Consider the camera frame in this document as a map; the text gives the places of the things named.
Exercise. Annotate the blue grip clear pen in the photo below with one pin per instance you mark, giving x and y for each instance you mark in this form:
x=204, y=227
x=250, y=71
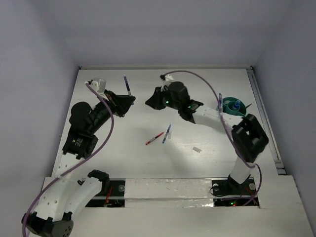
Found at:
x=127, y=85

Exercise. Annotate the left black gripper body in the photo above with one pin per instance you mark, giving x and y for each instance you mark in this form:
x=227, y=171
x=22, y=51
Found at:
x=112, y=101

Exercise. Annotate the red pen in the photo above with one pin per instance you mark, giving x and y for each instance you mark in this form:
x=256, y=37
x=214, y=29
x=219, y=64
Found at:
x=153, y=139

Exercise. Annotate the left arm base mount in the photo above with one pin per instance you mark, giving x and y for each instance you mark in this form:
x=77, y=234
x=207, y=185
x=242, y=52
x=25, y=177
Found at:
x=111, y=198

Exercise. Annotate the blue pen with clip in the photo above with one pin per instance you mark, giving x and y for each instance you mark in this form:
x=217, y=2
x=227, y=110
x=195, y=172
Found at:
x=166, y=134

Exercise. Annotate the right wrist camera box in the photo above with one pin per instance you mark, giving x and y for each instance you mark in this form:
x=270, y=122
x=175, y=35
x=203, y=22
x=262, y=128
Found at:
x=166, y=81

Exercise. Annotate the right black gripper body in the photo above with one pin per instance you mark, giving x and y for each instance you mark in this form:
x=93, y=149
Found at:
x=165, y=98

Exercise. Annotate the small white cap piece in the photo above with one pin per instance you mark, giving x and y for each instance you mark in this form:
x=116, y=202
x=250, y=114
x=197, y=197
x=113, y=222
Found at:
x=197, y=149

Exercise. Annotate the correction fluid bottle blue cap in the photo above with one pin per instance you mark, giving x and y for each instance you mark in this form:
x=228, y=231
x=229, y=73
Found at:
x=236, y=105

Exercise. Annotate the teal round organizer container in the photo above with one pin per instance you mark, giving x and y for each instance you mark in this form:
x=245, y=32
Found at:
x=227, y=107

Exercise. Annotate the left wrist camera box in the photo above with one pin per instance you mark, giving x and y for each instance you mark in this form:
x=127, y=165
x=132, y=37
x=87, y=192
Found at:
x=97, y=84

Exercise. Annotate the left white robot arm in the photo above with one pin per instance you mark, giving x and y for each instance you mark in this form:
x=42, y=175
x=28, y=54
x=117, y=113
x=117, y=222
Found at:
x=54, y=210

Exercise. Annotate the dark blue pen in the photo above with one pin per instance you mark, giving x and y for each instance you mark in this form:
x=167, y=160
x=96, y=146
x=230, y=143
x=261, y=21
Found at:
x=220, y=101

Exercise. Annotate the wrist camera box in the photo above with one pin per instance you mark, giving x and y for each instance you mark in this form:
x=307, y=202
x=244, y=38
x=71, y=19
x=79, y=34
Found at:
x=97, y=84
x=166, y=81

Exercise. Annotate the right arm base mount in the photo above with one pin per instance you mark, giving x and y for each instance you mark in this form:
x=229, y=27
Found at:
x=226, y=193

